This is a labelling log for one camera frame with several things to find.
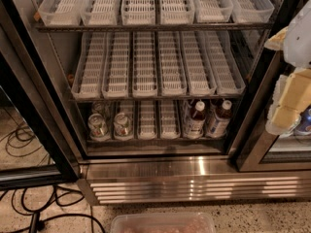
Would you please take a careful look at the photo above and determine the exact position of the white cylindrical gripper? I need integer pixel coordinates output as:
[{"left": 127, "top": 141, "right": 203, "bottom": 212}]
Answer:
[{"left": 264, "top": 0, "right": 311, "bottom": 135}]

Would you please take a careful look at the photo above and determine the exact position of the green 7up can front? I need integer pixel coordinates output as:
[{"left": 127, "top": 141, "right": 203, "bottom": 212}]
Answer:
[{"left": 114, "top": 113, "right": 132, "bottom": 137}]

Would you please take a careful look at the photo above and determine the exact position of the blue can behind right door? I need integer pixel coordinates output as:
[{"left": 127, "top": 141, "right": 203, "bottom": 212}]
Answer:
[{"left": 294, "top": 106, "right": 311, "bottom": 136}]

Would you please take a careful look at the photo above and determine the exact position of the green soda can left rear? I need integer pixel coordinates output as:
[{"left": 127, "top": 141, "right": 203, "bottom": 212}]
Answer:
[{"left": 91, "top": 101, "right": 111, "bottom": 118}]

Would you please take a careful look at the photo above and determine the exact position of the green soda can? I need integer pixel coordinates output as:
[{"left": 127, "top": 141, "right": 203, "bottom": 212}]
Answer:
[
  {"left": 91, "top": 101, "right": 111, "bottom": 118},
  {"left": 87, "top": 114, "right": 108, "bottom": 141}
]

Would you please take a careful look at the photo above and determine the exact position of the stainless fridge base grille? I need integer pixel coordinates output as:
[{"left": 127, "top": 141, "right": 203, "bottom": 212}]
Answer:
[{"left": 77, "top": 156, "right": 311, "bottom": 205}]

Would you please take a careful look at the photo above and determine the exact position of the green soda can left front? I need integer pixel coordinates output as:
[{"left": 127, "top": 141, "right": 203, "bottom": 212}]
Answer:
[{"left": 87, "top": 114, "right": 108, "bottom": 141}]

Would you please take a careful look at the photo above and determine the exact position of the open glass fridge door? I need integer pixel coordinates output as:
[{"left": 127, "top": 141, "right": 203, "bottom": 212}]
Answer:
[{"left": 0, "top": 0, "right": 80, "bottom": 190}]

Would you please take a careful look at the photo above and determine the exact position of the clear plastic tray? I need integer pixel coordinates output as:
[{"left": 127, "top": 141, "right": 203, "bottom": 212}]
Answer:
[
  {"left": 102, "top": 32, "right": 130, "bottom": 99},
  {"left": 38, "top": 0, "right": 83, "bottom": 26},
  {"left": 114, "top": 101, "right": 134, "bottom": 141},
  {"left": 138, "top": 101, "right": 157, "bottom": 140},
  {"left": 231, "top": 0, "right": 274, "bottom": 23},
  {"left": 80, "top": 0, "right": 121, "bottom": 26},
  {"left": 193, "top": 0, "right": 233, "bottom": 23},
  {"left": 159, "top": 100, "right": 180, "bottom": 139},
  {"left": 180, "top": 31, "right": 216, "bottom": 96},
  {"left": 159, "top": 0, "right": 195, "bottom": 24},
  {"left": 71, "top": 32, "right": 106, "bottom": 100},
  {"left": 132, "top": 32, "right": 157, "bottom": 97},
  {"left": 205, "top": 31, "right": 245, "bottom": 95},
  {"left": 121, "top": 0, "right": 156, "bottom": 25},
  {"left": 157, "top": 31, "right": 187, "bottom": 96}
]

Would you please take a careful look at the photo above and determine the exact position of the brown tea bottle right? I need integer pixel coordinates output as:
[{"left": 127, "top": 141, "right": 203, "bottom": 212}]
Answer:
[{"left": 207, "top": 100, "right": 232, "bottom": 138}]

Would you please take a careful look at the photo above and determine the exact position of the brown tea bottle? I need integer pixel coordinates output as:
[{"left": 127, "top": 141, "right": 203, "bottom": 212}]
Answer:
[
  {"left": 207, "top": 100, "right": 232, "bottom": 138},
  {"left": 184, "top": 100, "right": 206, "bottom": 139}
]

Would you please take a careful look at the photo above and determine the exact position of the brown tea bottle left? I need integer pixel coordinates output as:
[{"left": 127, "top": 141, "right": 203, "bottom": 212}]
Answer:
[{"left": 184, "top": 100, "right": 206, "bottom": 139}]

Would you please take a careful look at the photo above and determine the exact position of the clear plastic bin on floor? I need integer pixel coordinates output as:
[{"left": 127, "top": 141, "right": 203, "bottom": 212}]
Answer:
[{"left": 110, "top": 213, "right": 216, "bottom": 233}]

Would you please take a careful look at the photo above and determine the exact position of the right fridge door frame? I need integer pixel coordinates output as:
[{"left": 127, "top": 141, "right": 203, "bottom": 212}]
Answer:
[{"left": 229, "top": 0, "right": 311, "bottom": 172}]

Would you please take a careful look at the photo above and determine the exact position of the middle wire shelf rail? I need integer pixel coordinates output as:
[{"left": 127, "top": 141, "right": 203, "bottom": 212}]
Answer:
[{"left": 70, "top": 94, "right": 243, "bottom": 103}]

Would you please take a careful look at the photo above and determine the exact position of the wire shelf rail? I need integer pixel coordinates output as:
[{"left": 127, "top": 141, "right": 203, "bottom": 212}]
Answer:
[
  {"left": 35, "top": 22, "right": 273, "bottom": 32},
  {"left": 70, "top": 94, "right": 243, "bottom": 103}
]

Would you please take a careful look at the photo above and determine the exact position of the top wire shelf rail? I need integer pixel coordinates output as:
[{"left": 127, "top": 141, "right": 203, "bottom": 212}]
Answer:
[{"left": 35, "top": 22, "right": 273, "bottom": 32}]

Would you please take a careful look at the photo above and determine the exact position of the black floor cable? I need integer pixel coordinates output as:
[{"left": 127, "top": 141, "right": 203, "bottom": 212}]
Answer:
[{"left": 0, "top": 119, "right": 106, "bottom": 233}]

